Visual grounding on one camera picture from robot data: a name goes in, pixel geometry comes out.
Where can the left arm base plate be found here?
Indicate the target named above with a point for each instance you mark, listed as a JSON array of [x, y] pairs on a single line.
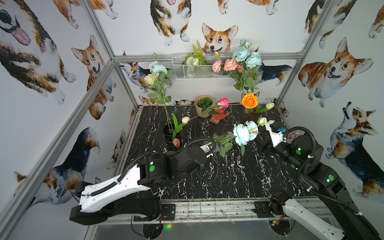
[[167, 213]]

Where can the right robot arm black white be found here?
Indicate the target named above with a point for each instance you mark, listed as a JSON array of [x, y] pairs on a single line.
[[298, 148]]

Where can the orange rose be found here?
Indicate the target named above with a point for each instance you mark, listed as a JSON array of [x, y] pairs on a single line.
[[250, 101]]

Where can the white tulip vase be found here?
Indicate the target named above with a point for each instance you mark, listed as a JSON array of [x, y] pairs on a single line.
[[178, 127], [259, 109]]

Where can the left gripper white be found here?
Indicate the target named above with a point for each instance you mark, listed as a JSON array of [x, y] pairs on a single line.
[[208, 153]]

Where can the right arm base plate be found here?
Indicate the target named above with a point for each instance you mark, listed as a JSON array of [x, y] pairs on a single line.
[[268, 209]]

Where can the light blue rose spray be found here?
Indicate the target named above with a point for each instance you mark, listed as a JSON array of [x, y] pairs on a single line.
[[241, 135]]

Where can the green fern in basket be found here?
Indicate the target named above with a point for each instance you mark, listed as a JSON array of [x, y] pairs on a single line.
[[197, 57]]

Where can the white tulip left vase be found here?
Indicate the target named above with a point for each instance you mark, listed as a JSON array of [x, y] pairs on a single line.
[[178, 127]]

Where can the dark glass right vase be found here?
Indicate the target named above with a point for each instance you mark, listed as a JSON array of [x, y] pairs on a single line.
[[252, 117]]

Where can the magenta pink rose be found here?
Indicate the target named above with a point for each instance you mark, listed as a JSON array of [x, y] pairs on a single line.
[[222, 103]]

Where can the pink tulip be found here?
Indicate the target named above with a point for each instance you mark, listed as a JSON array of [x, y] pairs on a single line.
[[176, 142]]

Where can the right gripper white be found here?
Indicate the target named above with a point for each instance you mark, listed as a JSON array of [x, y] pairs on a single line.
[[270, 144]]

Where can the black left vase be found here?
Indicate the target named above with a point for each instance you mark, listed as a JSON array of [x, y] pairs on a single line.
[[168, 138]]

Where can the mauve hydrangea flower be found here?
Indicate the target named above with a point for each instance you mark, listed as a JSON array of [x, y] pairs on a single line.
[[293, 135]]

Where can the white tulip right vase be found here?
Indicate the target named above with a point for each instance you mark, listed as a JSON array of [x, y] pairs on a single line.
[[259, 109]]

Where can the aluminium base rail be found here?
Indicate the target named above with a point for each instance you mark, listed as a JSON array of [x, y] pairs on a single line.
[[194, 211]]

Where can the blue and yellow rose spray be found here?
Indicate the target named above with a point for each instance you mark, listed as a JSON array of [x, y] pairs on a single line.
[[158, 81]]

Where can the white wire mesh basket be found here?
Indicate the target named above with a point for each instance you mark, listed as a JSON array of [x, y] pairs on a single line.
[[183, 71]]

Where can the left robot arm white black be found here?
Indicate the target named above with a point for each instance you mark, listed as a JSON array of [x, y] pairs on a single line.
[[110, 198]]

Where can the terracotta pot green plant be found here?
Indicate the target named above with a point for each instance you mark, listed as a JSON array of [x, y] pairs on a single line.
[[203, 102]]

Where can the red rubber glove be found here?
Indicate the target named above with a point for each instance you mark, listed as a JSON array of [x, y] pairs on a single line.
[[218, 115]]

